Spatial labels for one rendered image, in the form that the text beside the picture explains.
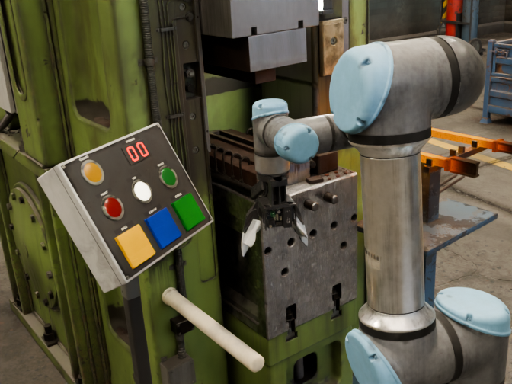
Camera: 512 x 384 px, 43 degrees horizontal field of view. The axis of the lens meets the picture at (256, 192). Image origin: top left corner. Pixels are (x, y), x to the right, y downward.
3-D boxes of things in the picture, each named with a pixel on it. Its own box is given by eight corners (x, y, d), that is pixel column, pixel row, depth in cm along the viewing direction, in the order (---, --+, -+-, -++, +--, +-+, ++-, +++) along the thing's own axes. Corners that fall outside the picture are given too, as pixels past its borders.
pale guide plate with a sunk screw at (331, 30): (344, 72, 210) (344, 18, 204) (324, 76, 205) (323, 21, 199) (340, 71, 212) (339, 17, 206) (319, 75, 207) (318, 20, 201)
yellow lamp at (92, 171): (107, 180, 137) (104, 161, 135) (86, 187, 134) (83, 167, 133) (100, 177, 139) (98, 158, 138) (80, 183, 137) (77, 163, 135)
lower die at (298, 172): (310, 178, 197) (309, 152, 194) (257, 195, 186) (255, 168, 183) (232, 149, 229) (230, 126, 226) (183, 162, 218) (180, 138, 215)
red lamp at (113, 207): (127, 216, 138) (124, 196, 136) (107, 222, 135) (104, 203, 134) (120, 212, 140) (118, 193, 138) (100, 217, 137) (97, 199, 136)
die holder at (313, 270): (357, 297, 216) (358, 171, 200) (267, 340, 196) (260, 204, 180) (258, 243, 259) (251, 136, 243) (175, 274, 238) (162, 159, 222)
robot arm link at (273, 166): (250, 149, 140) (286, 145, 142) (251, 169, 142) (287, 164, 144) (258, 159, 133) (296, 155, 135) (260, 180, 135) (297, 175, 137)
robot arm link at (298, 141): (337, 120, 123) (311, 109, 133) (283, 129, 119) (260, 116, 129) (337, 160, 126) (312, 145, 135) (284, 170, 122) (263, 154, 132)
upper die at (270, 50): (307, 61, 184) (306, 27, 180) (250, 72, 173) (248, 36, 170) (225, 48, 216) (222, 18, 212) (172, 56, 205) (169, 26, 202)
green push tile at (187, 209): (206, 218, 157) (190, 191, 156) (188, 230, 151) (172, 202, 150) (201, 221, 158) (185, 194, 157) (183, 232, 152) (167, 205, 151)
